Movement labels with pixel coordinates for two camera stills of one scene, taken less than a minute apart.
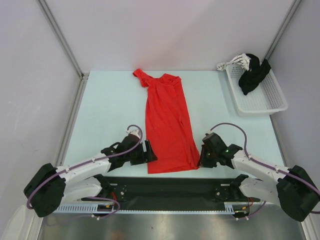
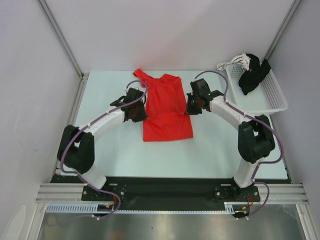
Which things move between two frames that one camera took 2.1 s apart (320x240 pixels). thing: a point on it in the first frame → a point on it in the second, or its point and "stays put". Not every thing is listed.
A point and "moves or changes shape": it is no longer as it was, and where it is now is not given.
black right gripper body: x=208 y=158 → x=193 y=106
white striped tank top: x=243 y=59 stays put
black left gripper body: x=137 y=157 → x=140 y=113
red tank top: x=170 y=142 moves or changes shape
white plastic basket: x=267 y=98 stays put
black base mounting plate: x=174 y=193 stays put
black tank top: x=250 y=80 stays put
